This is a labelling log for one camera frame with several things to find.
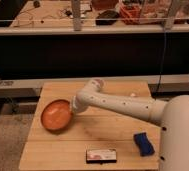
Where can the blue sponge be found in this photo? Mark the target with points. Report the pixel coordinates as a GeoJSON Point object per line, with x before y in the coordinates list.
{"type": "Point", "coordinates": [144, 145]}

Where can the black rectangular box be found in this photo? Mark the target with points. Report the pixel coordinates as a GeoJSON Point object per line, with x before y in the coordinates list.
{"type": "Point", "coordinates": [101, 156]}

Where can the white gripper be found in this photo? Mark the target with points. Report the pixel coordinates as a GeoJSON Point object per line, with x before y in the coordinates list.
{"type": "Point", "coordinates": [77, 106]}

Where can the black cloth on bench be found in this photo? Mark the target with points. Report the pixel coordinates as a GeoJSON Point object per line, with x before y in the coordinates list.
{"type": "Point", "coordinates": [107, 17]}

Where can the metal vertical post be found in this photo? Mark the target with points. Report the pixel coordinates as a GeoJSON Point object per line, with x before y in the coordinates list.
{"type": "Point", "coordinates": [75, 4]}

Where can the orange ceramic bowl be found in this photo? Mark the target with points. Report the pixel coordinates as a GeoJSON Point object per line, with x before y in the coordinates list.
{"type": "Point", "coordinates": [56, 115]}

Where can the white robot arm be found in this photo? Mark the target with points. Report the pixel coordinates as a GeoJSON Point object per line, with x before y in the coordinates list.
{"type": "Point", "coordinates": [171, 116]}

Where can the orange basket on bench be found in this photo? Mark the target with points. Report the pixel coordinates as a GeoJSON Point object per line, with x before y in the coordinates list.
{"type": "Point", "coordinates": [130, 14]}

